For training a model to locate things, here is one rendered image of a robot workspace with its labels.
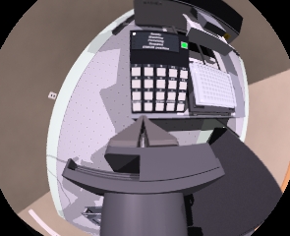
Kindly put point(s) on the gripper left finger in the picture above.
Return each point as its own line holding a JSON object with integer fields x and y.
{"x": 132, "y": 136}

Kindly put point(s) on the white microplate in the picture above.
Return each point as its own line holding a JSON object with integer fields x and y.
{"x": 211, "y": 86}

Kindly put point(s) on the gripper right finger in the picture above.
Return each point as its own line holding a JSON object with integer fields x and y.
{"x": 157, "y": 137}

